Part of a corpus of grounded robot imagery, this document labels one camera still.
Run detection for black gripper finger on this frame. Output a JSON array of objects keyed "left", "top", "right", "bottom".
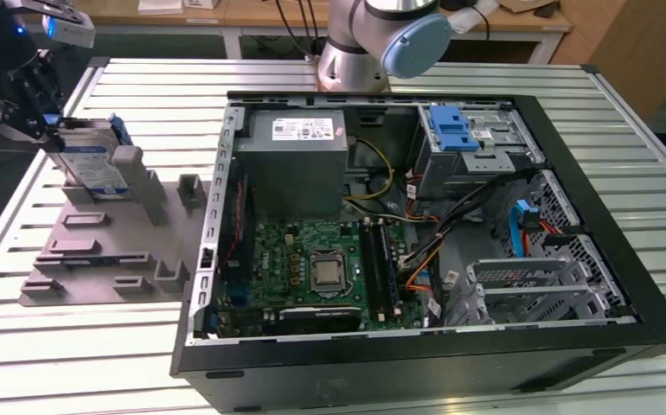
[
  {"left": 31, "top": 49, "right": 65, "bottom": 118},
  {"left": 0, "top": 73, "right": 60, "bottom": 152}
]

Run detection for hard disk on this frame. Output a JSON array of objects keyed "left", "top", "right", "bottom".
[{"left": 43, "top": 112, "right": 135, "bottom": 202}]

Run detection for blue data wire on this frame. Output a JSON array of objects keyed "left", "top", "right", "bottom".
[{"left": 509, "top": 199, "right": 542, "bottom": 259}]

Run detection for metal disk bay cage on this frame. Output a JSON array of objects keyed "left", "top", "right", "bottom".
[{"left": 444, "top": 258, "right": 622, "bottom": 328}]

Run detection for white paper box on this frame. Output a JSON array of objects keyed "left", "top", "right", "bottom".
[{"left": 139, "top": 0, "right": 184, "bottom": 13}]

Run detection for grey parts rack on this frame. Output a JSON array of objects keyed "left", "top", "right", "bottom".
[{"left": 17, "top": 146, "right": 212, "bottom": 309}]

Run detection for grey power supply unit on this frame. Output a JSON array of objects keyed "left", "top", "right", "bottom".
[{"left": 234, "top": 108, "right": 350, "bottom": 221}]

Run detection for green motherboard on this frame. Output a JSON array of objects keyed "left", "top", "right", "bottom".
[{"left": 216, "top": 218, "right": 426, "bottom": 338}]

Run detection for silver CPU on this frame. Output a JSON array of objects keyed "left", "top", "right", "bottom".
[{"left": 312, "top": 259, "right": 348, "bottom": 286}]

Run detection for black graphics card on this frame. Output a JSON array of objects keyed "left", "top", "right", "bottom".
[{"left": 262, "top": 304, "right": 363, "bottom": 335}]

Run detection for blue drive latch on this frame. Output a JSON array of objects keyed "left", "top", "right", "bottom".
[{"left": 430, "top": 105, "right": 481, "bottom": 152}]

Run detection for metal optical drive cage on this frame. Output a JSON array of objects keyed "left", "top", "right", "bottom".
[{"left": 412, "top": 103, "right": 547, "bottom": 200}]

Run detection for black PC case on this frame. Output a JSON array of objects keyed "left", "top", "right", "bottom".
[{"left": 170, "top": 90, "right": 666, "bottom": 412}]

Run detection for wooden desk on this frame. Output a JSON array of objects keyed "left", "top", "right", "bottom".
[{"left": 0, "top": 0, "right": 577, "bottom": 60}]

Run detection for brown cardboard piece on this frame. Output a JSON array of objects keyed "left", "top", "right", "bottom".
[{"left": 497, "top": 0, "right": 559, "bottom": 13}]

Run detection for brown wooden cabinet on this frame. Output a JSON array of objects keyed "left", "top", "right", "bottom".
[{"left": 554, "top": 0, "right": 666, "bottom": 122}]

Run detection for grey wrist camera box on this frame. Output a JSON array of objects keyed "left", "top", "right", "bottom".
[{"left": 5, "top": 0, "right": 97, "bottom": 48}]

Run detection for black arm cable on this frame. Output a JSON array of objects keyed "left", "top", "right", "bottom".
[{"left": 276, "top": 0, "right": 320, "bottom": 62}]

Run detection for yellow black wires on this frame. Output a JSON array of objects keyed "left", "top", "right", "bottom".
[{"left": 343, "top": 137, "right": 396, "bottom": 202}]

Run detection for black cable bundle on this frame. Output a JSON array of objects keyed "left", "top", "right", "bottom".
[{"left": 400, "top": 176, "right": 507, "bottom": 260}]

